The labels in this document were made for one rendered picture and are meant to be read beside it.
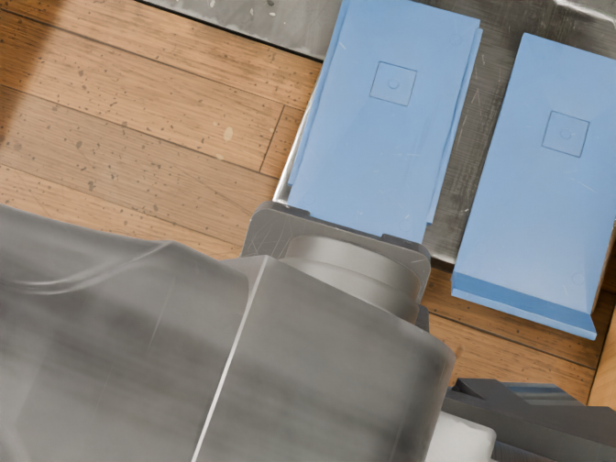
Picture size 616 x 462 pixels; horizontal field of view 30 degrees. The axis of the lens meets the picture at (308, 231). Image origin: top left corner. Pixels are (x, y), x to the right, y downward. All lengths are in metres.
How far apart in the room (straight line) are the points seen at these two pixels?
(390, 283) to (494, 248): 0.33
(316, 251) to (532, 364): 0.35
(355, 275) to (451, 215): 0.34
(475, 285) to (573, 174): 0.08
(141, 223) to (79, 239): 0.39
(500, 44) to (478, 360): 0.17
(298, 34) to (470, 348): 0.19
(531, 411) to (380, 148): 0.24
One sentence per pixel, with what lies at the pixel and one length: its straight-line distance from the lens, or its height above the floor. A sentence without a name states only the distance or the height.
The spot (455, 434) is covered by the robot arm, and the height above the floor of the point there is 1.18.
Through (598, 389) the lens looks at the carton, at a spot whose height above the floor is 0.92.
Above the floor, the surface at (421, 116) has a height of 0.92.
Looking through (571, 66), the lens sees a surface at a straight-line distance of 0.62.
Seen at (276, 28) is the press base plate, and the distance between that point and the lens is 0.64.
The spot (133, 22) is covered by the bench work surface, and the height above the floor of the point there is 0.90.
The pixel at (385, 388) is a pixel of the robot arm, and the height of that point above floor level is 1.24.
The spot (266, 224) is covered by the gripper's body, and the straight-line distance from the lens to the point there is 0.40.
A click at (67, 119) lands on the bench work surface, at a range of 0.62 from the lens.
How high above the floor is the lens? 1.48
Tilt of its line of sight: 75 degrees down
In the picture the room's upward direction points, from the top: 7 degrees clockwise
